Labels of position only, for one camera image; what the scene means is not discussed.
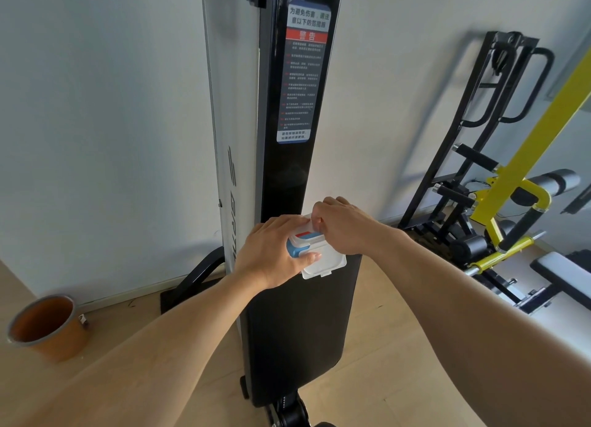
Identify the person's left hand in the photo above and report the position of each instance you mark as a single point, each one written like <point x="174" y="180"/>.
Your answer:
<point x="270" y="256"/>

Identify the person's right hand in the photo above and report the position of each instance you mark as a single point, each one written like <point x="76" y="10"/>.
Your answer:
<point x="351" y="230"/>

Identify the white blue wet wipe pack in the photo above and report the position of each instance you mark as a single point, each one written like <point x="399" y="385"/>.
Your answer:
<point x="323" y="265"/>

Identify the yellow fitness equipment arm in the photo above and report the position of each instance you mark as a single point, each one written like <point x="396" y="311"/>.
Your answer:
<point x="531" y="154"/>

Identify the person's right forearm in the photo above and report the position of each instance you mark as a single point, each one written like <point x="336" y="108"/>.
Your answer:
<point x="471" y="325"/>

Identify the person's left forearm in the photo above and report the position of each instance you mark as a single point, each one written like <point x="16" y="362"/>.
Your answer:
<point x="152" y="362"/>

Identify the black padded bench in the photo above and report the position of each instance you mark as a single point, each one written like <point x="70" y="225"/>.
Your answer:
<point x="295" y="329"/>

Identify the small black foam roller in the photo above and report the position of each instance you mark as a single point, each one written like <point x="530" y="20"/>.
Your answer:
<point x="468" y="250"/>

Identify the yellow leg developer bar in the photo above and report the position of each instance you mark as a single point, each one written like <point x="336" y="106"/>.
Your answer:
<point x="503" y="253"/>

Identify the black red warning label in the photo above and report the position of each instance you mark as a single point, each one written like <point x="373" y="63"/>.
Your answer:
<point x="302" y="80"/>

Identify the large black foam roller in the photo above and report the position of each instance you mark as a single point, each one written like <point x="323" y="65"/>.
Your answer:
<point x="554" y="182"/>

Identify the grey padded seat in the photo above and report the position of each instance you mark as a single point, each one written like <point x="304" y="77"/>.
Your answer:
<point x="563" y="274"/>

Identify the orange bucket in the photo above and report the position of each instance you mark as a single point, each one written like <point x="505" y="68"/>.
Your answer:
<point x="55" y="339"/>

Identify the black metal rack frame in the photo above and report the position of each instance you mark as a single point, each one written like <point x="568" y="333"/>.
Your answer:
<point x="455" y="131"/>

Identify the black bench base frame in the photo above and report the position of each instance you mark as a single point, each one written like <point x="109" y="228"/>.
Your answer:
<point x="535" y="299"/>

